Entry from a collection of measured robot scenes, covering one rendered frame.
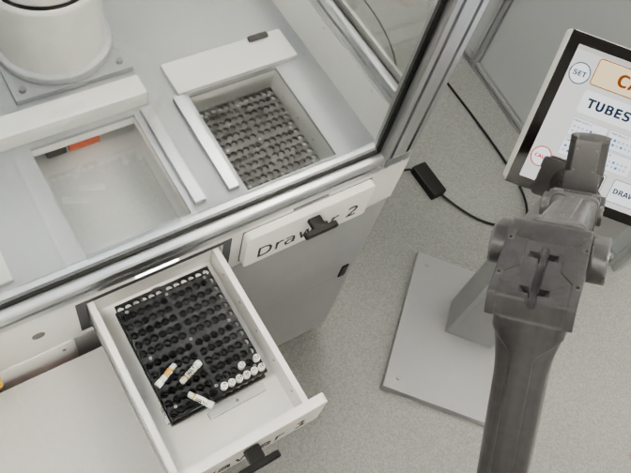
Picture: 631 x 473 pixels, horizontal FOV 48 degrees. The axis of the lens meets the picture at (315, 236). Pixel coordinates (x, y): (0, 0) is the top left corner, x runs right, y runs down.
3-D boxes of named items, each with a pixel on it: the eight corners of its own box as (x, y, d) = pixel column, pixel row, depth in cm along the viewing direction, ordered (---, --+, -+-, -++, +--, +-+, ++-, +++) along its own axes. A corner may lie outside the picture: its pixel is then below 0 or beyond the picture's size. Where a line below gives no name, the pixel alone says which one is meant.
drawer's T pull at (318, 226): (338, 226, 136) (339, 223, 135) (305, 241, 133) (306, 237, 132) (329, 212, 137) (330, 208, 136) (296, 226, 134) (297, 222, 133)
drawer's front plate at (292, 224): (363, 213, 148) (377, 184, 139) (242, 267, 137) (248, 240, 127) (359, 206, 149) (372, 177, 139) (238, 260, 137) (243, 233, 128)
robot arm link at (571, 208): (482, 273, 69) (601, 299, 65) (493, 216, 68) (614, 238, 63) (534, 220, 108) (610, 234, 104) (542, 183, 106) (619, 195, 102)
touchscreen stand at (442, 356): (516, 438, 217) (753, 307, 129) (380, 389, 217) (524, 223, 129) (538, 300, 243) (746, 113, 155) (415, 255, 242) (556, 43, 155)
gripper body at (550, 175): (544, 154, 117) (553, 164, 110) (602, 174, 117) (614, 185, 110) (528, 189, 119) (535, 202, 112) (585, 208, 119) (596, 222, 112)
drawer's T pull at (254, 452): (281, 456, 113) (282, 454, 112) (239, 480, 110) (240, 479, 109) (269, 436, 114) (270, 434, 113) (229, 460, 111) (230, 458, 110)
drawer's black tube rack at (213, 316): (263, 382, 125) (268, 371, 119) (172, 431, 118) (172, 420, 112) (205, 281, 132) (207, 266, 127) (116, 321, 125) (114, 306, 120)
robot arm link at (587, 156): (537, 219, 103) (599, 230, 100) (551, 141, 99) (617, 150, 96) (547, 199, 114) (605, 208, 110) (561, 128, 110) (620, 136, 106)
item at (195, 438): (305, 411, 124) (311, 401, 119) (171, 486, 114) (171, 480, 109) (200, 232, 137) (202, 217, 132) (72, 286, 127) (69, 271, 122)
